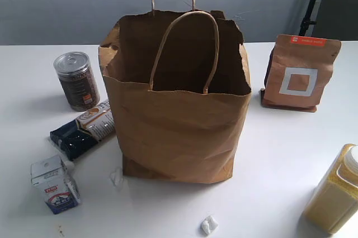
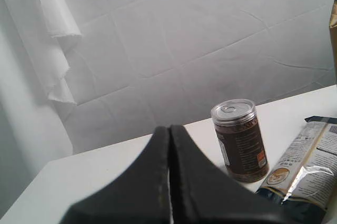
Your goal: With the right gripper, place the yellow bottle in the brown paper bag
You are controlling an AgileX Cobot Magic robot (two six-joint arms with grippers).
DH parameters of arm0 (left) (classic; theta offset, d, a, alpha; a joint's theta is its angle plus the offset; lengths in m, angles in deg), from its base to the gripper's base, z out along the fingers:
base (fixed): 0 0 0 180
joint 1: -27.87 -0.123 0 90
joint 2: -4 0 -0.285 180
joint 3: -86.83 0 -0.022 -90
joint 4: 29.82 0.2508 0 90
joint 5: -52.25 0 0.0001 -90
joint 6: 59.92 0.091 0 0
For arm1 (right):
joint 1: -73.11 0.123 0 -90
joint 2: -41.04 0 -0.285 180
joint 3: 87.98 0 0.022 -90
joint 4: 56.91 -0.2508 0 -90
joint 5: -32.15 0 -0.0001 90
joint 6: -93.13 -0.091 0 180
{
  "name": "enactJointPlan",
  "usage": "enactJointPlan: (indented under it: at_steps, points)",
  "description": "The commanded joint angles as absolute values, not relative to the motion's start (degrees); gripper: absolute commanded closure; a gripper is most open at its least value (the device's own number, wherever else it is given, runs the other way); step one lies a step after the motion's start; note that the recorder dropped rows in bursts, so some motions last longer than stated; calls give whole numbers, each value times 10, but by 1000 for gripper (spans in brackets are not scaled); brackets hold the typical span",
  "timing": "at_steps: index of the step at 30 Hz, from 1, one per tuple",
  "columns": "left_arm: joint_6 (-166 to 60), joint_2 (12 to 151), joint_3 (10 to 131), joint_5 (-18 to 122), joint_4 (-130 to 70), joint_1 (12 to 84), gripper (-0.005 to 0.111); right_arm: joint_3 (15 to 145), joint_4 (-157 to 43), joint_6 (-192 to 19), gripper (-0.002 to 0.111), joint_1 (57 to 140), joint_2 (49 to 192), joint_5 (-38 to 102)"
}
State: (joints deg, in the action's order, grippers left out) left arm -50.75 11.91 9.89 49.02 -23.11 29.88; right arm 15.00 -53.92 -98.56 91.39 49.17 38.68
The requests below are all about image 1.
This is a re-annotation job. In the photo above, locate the yellow grain plastic jar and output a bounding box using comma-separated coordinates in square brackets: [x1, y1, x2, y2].
[303, 144, 357, 234]

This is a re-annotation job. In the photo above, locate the brown paper bag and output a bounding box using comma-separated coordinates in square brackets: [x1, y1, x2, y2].
[98, 7, 252, 184]

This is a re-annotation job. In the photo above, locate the white paper scrap near bag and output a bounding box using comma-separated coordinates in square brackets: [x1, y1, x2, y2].
[109, 168, 125, 191]

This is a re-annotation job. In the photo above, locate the dark tin can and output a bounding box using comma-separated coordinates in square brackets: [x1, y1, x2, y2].
[53, 51, 100, 111]

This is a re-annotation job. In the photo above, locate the dark blue snack packet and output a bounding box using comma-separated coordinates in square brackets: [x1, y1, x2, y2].
[50, 99, 115, 160]

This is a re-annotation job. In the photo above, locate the white paper scrap front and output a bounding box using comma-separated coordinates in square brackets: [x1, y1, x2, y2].
[200, 215, 219, 236]

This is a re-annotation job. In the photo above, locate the brown stand-up pouch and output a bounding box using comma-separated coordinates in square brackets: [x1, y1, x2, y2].
[260, 34, 342, 112]

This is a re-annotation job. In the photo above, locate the small blue milk carton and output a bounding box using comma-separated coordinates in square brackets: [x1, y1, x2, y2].
[30, 155, 81, 215]

